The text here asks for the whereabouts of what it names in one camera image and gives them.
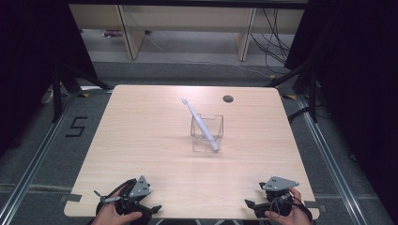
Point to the white electric toothbrush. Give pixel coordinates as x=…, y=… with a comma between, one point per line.
x=202, y=125

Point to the small purple object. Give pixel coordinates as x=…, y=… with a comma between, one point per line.
x=112, y=33

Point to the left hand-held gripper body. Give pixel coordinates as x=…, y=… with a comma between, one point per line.
x=139, y=189

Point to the person's right hand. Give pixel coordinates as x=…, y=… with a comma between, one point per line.
x=291, y=215

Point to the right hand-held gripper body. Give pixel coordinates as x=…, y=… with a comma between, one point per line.
x=280, y=184

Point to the black metal stand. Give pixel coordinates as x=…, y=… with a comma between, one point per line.
x=312, y=93
x=57, y=93

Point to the person's left hand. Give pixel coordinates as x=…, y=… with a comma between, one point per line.
x=109, y=216

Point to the aluminium floor rail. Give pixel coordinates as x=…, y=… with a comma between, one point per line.
x=331, y=159
x=34, y=159

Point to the beige wooden shelf unit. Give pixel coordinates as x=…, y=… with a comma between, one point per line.
x=187, y=22

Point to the clear plastic container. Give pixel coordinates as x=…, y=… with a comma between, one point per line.
x=216, y=128

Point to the yellow black tape marker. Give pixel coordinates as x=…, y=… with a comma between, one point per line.
x=83, y=94
x=289, y=97

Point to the black curtain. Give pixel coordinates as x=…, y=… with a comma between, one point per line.
x=359, y=78
x=34, y=62

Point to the grey tape strip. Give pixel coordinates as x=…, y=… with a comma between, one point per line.
x=319, y=206
x=71, y=197

